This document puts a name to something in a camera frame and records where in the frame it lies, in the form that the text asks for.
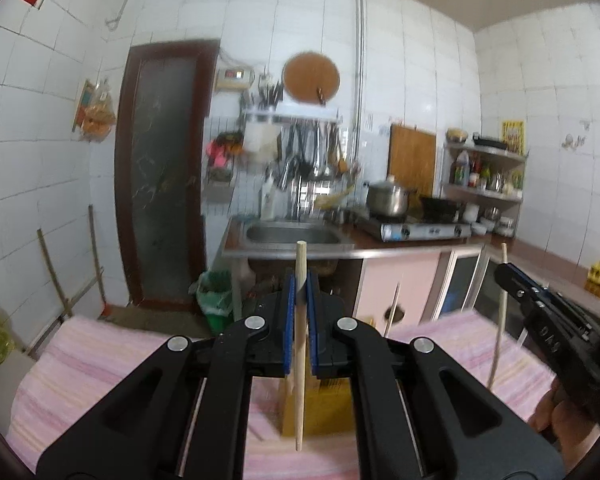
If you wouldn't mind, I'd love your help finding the wooden stick leaning on wall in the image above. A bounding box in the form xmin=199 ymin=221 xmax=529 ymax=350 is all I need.
xmin=36 ymin=229 xmax=73 ymax=318

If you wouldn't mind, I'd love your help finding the pink striped tablecloth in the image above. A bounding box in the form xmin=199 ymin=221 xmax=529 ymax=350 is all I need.
xmin=31 ymin=309 xmax=565 ymax=479

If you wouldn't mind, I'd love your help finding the black wok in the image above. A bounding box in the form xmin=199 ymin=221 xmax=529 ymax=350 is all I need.
xmin=419 ymin=195 xmax=462 ymax=223

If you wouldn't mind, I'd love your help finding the green trash bin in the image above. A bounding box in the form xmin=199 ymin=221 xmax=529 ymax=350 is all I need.
xmin=195 ymin=270 xmax=233 ymax=336

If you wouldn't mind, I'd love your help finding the steel cooking pot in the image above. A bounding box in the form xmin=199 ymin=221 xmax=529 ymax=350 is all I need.
xmin=364 ymin=176 xmax=416 ymax=219

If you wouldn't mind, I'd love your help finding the right hand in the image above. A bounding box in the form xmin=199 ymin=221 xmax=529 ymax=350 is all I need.
xmin=528 ymin=378 xmax=600 ymax=471

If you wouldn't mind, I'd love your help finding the dark wooden glass door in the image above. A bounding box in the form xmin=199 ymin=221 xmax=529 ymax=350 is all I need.
xmin=114 ymin=39 xmax=220 ymax=312

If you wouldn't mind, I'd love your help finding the yellow perforated utensil holder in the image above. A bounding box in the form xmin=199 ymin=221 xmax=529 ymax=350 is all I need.
xmin=278 ymin=377 xmax=355 ymax=438

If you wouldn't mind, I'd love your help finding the hanging utensil rack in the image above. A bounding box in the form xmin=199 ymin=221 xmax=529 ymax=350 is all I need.
xmin=240 ymin=82 xmax=350 ymax=188

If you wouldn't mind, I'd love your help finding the chopstick in holder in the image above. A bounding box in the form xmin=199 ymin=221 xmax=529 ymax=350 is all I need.
xmin=382 ymin=282 xmax=401 ymax=338

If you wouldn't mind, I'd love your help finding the orange hanging bag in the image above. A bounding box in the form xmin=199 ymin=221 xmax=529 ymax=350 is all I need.
xmin=72 ymin=78 xmax=117 ymax=142

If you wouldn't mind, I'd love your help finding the rectangular wooden cutting board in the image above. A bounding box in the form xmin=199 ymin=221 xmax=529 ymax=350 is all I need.
xmin=388 ymin=125 xmax=437 ymax=196

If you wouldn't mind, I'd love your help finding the corner shelf with condiments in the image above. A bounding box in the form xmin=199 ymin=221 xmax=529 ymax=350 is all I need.
xmin=440 ymin=128 xmax=527 ymax=238

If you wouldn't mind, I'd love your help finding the gas stove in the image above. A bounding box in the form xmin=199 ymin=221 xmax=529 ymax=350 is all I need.
xmin=355 ymin=217 xmax=471 ymax=243

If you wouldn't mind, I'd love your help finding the wooden chopstick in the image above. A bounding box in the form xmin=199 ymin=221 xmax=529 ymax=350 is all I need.
xmin=486 ymin=242 xmax=510 ymax=392
xmin=294 ymin=240 xmax=308 ymax=452

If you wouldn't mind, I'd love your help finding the electric switch box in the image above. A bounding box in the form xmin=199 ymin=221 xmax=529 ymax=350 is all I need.
xmin=214 ymin=67 xmax=256 ymax=92

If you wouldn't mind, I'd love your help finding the steel sink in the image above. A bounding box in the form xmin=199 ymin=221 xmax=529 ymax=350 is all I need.
xmin=242 ymin=221 xmax=355 ymax=250

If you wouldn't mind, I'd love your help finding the yellow wall poster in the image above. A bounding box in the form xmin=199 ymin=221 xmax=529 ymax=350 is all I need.
xmin=501 ymin=120 xmax=526 ymax=155

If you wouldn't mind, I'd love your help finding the round wooden cutting board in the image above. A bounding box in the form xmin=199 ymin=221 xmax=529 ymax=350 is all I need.
xmin=283 ymin=51 xmax=340 ymax=106

